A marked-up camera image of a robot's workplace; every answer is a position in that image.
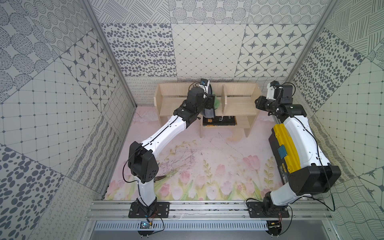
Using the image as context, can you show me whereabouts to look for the green grey cleaning cloth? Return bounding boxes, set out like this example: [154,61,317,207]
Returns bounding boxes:
[199,85,218,119]

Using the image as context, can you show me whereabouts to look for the light wooden bookshelf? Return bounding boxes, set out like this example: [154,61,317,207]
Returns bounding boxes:
[154,83,262,137]

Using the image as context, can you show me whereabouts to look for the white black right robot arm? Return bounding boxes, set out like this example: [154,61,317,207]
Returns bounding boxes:
[255,96,341,212]

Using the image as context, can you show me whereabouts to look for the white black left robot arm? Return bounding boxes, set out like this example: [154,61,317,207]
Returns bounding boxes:
[122,85,216,217]

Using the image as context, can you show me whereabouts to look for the black yellow box under shelf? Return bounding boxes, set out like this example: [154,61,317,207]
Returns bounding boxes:
[203,116,237,127]

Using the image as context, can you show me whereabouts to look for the yellow black toolbox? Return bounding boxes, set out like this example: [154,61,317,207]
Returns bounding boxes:
[269,124,301,184]

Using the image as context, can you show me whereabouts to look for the pink floral table mat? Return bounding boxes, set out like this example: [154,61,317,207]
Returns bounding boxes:
[104,105,307,201]

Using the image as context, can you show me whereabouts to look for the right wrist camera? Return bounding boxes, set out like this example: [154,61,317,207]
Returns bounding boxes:
[267,81,281,100]

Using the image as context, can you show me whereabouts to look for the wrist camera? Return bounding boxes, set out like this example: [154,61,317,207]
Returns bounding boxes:
[267,81,281,100]
[200,79,210,86]

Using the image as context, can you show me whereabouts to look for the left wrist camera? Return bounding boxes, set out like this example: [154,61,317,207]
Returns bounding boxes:
[200,79,210,86]

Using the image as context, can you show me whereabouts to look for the blue handled scissors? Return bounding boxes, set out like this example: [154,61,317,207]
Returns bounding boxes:
[154,175,171,182]

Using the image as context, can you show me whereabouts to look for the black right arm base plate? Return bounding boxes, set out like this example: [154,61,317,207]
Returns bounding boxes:
[246,200,290,219]

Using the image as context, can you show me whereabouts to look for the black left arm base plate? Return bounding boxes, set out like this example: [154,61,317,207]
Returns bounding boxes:
[129,200,170,219]

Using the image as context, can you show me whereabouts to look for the aluminium mounting rail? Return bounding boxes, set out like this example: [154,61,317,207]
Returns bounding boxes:
[85,200,332,221]

